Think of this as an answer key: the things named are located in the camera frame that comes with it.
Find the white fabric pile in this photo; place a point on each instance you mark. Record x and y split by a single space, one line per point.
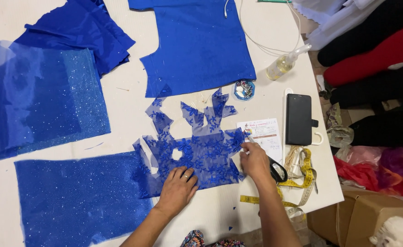
331 17

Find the heap of colourful fabrics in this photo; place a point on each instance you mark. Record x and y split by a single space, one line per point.
379 168

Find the black phone case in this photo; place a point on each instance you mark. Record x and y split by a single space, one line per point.
298 119

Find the yellow measuring tape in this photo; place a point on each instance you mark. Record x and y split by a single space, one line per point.
302 185

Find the blue floral lace fabric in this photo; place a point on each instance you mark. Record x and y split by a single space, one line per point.
201 151

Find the blue glitter fabric rectangle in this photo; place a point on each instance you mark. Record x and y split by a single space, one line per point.
81 199

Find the person's floral patterned clothing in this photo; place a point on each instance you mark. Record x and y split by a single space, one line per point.
201 240

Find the printed paper card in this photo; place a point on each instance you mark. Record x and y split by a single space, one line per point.
265 137

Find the person's left hand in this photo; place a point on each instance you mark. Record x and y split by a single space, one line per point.
177 190

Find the large blue glitter tulle fabric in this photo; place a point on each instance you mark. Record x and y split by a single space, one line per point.
40 103

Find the blue pin dish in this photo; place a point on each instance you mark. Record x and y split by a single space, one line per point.
244 90

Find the heap of fabric rolls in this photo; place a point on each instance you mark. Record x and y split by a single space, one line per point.
376 68

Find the green pencil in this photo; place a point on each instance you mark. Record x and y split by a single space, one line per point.
273 1

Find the white fluffy fabric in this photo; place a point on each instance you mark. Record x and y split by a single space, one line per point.
396 233

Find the person's right fingers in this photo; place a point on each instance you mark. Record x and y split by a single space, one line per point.
247 152

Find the blue satin fabric piece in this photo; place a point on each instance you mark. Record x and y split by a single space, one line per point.
81 31

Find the person's right hand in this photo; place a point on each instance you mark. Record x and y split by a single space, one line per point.
256 163

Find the cardboard box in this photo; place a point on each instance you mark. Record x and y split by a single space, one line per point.
359 212

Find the clear spray bottle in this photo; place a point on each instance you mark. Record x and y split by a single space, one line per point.
283 63

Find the blue bodice fabric piece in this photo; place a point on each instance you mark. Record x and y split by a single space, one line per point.
198 44

